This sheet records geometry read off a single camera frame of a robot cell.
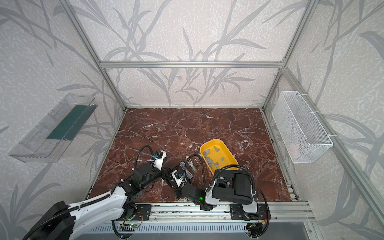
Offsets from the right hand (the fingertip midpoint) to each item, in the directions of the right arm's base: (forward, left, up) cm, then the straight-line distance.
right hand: (171, 176), depth 82 cm
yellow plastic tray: (+14, -27, -5) cm, 31 cm away
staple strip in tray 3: (+16, -19, -3) cm, 25 cm away
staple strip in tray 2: (+12, -30, -4) cm, 32 cm away
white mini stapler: (+7, -11, -2) cm, 13 cm away
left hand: (+8, -2, +6) cm, 10 cm away
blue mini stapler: (+7, -6, -1) cm, 9 cm away
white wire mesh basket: (+6, -59, +31) cm, 67 cm away
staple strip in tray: (+19, -26, -4) cm, 33 cm away
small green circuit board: (-22, +16, -3) cm, 27 cm away
